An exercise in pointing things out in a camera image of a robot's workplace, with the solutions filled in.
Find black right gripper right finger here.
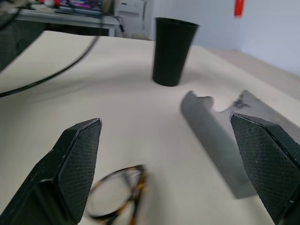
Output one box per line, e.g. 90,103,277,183
230,112,300,225

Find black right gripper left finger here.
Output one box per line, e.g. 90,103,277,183
0,118,103,225

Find grey open glasses case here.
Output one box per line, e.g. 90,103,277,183
180,90,300,200

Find tortoiseshell glasses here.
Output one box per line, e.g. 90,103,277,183
86,164,149,225

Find black plastic cup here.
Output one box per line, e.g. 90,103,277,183
152,17,201,87

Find white desk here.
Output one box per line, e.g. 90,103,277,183
14,9,122,38

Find white computer tower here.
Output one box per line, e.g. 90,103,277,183
116,0,148,38

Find computer monitor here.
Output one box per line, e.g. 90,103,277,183
55,0,104,15

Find black cable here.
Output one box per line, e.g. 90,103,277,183
0,36,100,98

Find red object on wall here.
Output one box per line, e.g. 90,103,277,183
234,0,245,16

